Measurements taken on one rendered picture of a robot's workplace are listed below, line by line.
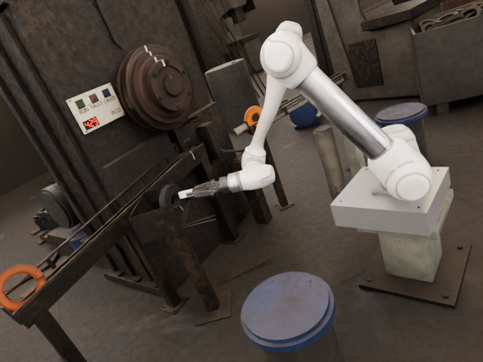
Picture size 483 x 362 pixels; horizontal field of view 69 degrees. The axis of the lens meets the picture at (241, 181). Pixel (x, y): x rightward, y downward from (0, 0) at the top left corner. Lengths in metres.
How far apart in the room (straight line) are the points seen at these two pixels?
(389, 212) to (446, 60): 2.14
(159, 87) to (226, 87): 2.83
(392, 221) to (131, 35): 1.68
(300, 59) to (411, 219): 0.74
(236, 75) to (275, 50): 3.60
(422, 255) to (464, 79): 2.09
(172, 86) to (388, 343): 1.58
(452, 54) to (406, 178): 2.27
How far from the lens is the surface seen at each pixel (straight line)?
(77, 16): 2.09
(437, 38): 3.40
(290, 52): 1.14
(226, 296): 2.02
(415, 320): 1.68
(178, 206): 1.65
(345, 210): 1.56
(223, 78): 4.72
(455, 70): 3.47
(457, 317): 1.70
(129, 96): 1.93
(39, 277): 1.76
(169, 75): 1.99
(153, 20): 2.37
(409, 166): 1.28
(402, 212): 1.47
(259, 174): 1.52
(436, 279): 1.81
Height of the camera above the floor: 1.27
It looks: 23 degrees down
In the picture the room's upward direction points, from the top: 21 degrees counter-clockwise
